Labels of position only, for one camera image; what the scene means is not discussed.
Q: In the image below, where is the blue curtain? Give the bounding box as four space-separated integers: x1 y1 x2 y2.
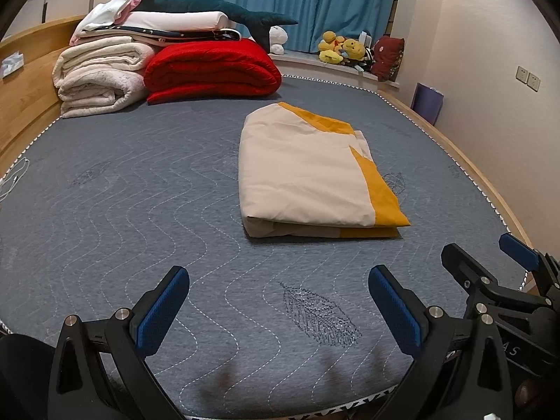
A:
216 0 402 54

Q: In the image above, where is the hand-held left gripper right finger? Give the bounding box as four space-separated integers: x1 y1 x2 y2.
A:
368 265 517 420

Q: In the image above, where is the cream folded blanket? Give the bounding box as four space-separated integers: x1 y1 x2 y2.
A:
53 37 155 85

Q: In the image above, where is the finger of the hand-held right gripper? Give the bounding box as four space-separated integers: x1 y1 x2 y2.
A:
441 243 500 302
499 233 560 299

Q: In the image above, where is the white cable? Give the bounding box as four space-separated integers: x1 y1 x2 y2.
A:
0 157 29 203

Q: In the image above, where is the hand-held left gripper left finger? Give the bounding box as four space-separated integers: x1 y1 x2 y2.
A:
47 265 191 420

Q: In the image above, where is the fluffy white folded blanket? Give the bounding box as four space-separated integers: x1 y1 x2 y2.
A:
57 70 148 119

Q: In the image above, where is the grey quilted mattress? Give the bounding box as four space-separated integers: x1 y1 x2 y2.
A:
0 74 530 420

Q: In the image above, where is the grey mattress bed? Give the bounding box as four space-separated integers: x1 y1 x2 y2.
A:
0 15 540 299

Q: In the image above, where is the white plush toy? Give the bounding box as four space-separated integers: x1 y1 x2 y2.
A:
268 25 288 56

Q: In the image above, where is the yellow duck plush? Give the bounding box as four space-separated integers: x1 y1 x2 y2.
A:
318 30 344 64

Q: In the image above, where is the white window sill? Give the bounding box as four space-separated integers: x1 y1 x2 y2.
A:
271 52 400 93

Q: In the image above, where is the beige and yellow hooded jacket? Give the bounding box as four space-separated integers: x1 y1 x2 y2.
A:
238 101 412 240

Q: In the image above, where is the red folded blanket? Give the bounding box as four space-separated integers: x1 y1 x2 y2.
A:
143 38 283 105

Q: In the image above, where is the pink and white cloth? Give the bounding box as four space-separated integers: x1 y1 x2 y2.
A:
70 0 141 45

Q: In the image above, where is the white folded quilt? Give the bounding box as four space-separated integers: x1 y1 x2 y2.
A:
81 10 230 36

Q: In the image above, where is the person's right hand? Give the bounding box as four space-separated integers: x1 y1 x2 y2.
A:
515 380 539 409

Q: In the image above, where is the dark red cushion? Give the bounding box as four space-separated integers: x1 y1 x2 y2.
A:
372 35 405 82

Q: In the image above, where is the yellow bear plush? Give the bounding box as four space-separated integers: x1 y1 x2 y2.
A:
341 39 366 63

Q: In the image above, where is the navy patterned folded cloth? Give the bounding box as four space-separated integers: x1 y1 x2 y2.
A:
87 26 242 45

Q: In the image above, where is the tissue pack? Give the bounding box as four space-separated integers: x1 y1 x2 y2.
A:
0 52 25 78

